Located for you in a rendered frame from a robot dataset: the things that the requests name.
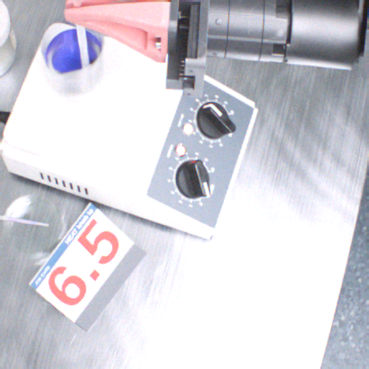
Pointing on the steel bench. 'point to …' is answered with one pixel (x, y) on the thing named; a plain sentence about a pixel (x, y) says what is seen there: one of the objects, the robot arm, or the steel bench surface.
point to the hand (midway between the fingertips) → (77, 11)
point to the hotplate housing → (136, 189)
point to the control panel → (162, 174)
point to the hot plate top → (92, 116)
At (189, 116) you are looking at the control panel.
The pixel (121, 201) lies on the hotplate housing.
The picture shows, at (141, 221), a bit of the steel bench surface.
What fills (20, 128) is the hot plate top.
